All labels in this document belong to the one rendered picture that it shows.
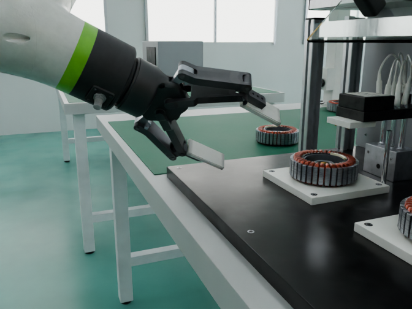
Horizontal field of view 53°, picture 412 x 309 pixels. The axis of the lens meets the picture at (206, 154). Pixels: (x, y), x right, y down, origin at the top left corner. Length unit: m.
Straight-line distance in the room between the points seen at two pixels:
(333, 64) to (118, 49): 1.35
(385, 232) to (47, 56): 0.45
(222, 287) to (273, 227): 0.11
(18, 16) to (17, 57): 0.04
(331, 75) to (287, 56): 4.20
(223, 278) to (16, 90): 4.68
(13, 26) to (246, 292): 0.38
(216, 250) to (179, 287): 1.31
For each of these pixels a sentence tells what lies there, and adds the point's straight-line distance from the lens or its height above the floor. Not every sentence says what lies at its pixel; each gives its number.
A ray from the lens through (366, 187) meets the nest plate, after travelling 0.71.
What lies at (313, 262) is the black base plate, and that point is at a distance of 0.49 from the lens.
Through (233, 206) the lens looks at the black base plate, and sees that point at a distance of 0.63.
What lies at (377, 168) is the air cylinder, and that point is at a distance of 0.82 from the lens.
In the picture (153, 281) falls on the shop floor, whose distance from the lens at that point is 1.90.
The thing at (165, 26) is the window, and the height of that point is 1.18.
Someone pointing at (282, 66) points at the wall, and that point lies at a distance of 5.93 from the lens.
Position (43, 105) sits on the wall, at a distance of 5.08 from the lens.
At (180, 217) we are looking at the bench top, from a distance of 0.64.
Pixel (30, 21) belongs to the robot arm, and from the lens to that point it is 0.51.
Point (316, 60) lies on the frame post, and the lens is 0.90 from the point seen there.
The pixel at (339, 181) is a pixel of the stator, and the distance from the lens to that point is 0.69.
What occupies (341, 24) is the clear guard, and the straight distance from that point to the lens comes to 0.47.
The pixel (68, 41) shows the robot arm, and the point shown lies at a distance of 0.52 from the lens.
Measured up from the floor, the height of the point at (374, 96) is 0.92.
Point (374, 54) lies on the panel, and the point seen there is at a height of 0.98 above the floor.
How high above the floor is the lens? 1.01
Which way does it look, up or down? 15 degrees down
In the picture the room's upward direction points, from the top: straight up
